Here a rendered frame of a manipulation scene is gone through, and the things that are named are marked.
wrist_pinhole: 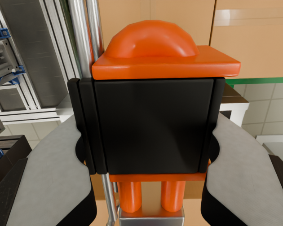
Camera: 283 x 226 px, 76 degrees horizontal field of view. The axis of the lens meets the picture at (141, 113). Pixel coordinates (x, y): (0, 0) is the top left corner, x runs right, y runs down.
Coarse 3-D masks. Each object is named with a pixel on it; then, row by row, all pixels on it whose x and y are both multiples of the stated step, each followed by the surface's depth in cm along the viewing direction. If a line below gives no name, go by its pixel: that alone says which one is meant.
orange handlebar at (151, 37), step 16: (128, 32) 10; (144, 32) 10; (160, 32) 10; (176, 32) 10; (112, 48) 10; (128, 48) 10; (144, 48) 10; (160, 48) 10; (176, 48) 10; (192, 48) 10; (128, 192) 16; (176, 192) 16; (128, 208) 17; (176, 208) 17
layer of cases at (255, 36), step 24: (120, 0) 55; (144, 0) 55; (168, 0) 55; (192, 0) 55; (216, 0) 55; (240, 0) 55; (264, 0) 55; (120, 24) 58; (192, 24) 58; (216, 24) 58; (240, 24) 58; (264, 24) 58; (216, 48) 62; (240, 48) 62; (264, 48) 62; (240, 72) 66; (264, 72) 66
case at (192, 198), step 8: (96, 176) 43; (96, 184) 41; (192, 184) 41; (200, 184) 41; (96, 192) 40; (184, 192) 39; (192, 192) 39; (200, 192) 39; (96, 200) 38; (104, 200) 38; (184, 200) 38; (192, 200) 38; (200, 200) 38; (104, 208) 39; (184, 208) 39; (192, 208) 39; (200, 208) 39; (96, 216) 41; (104, 216) 41; (192, 216) 41; (200, 216) 41; (96, 224) 42; (104, 224) 42; (184, 224) 42; (192, 224) 42; (200, 224) 42; (208, 224) 42
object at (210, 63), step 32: (96, 64) 9; (128, 64) 9; (160, 64) 9; (192, 64) 9; (224, 64) 9; (96, 96) 10; (128, 96) 10; (160, 96) 10; (192, 96) 10; (128, 128) 11; (160, 128) 11; (192, 128) 11; (128, 160) 12; (160, 160) 12; (192, 160) 12
